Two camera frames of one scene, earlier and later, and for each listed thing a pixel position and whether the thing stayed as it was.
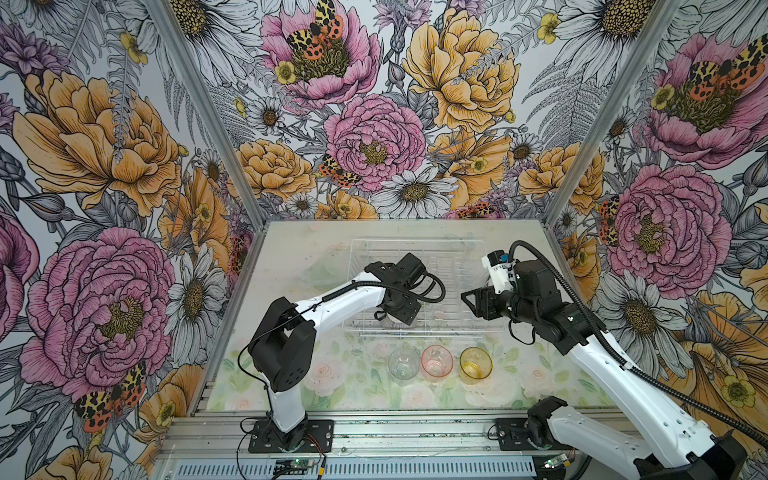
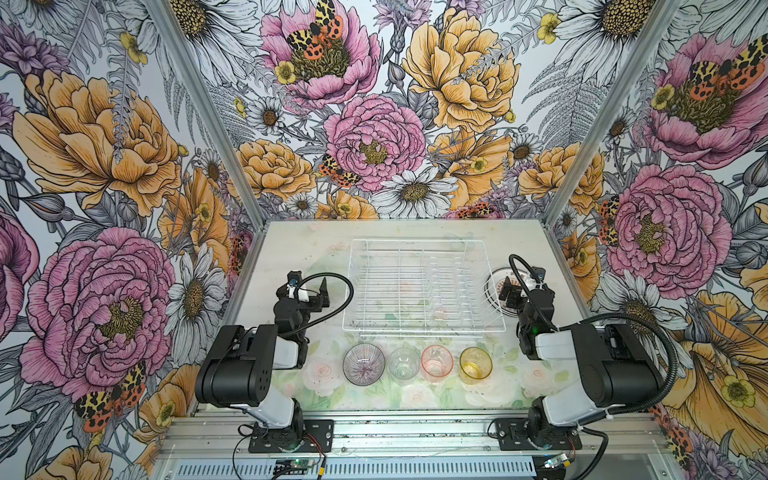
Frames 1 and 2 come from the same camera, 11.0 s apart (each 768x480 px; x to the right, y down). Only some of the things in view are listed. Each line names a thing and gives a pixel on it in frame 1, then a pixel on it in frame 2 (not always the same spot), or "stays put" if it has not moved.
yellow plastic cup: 475,365 stays put
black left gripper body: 402,308 to 315,305
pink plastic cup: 436,362 stays put
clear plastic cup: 403,365 stays put
